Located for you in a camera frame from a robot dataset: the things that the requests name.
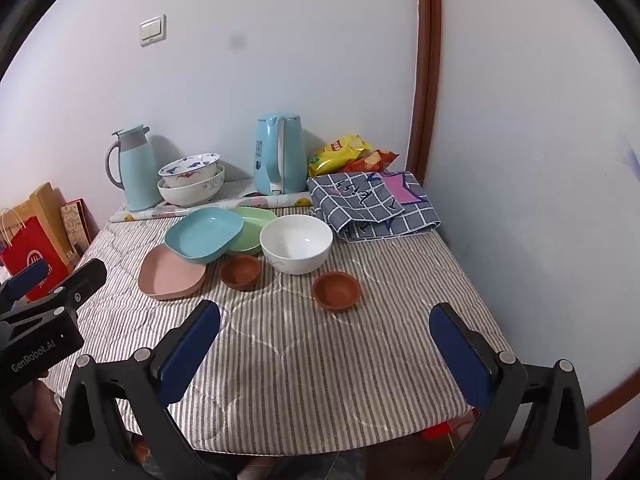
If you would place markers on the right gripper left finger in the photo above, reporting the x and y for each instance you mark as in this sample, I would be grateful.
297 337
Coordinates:
92 440

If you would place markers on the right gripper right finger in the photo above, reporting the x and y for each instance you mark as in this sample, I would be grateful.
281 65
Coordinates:
555 440

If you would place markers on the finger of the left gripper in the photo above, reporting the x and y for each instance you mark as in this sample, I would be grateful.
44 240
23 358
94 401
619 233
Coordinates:
19 285

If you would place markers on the pink square plate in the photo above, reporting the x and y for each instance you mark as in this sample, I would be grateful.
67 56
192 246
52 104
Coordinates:
166 276

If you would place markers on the blue square plate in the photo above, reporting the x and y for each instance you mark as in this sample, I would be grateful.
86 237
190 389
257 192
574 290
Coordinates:
204 235

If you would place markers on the brown small bowl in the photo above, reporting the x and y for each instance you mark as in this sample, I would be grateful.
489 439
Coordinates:
240 272
336 291

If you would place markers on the green square plate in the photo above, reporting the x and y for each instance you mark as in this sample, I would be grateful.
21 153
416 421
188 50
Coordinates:
254 220

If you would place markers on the white ceramic bowl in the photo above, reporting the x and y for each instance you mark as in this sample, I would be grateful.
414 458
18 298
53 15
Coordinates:
296 244

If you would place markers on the red paper bag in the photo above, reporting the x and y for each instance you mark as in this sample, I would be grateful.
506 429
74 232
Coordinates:
29 245

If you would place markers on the patterned small box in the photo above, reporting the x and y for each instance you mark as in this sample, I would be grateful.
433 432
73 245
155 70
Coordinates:
76 225

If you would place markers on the brown cardboard box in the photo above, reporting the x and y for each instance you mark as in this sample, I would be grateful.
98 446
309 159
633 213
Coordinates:
44 204

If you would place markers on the light blue thermos jug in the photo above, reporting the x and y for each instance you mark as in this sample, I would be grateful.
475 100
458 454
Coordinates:
130 165

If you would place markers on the white grey-patterned large bowl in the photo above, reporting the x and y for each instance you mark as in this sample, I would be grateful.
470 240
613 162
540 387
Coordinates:
192 194

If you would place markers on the blue patterned porcelain bowl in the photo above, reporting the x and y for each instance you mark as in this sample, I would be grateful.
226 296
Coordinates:
190 169

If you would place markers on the striped quilted table cover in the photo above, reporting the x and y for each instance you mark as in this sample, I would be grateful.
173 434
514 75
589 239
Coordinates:
285 377

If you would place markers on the grey checkered folded cloth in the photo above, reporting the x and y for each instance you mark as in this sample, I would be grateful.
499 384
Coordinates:
362 206

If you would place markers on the light blue electric kettle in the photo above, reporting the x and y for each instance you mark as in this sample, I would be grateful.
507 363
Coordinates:
280 155

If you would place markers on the red snack bag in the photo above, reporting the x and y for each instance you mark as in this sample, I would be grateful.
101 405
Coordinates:
375 161

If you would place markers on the yellow chips bag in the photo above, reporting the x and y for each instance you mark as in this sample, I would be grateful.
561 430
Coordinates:
336 155

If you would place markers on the white wall switch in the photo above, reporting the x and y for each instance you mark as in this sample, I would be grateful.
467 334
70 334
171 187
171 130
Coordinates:
152 30

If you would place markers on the brown wooden door frame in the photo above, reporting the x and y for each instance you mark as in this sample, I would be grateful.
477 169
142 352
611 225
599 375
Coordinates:
428 52

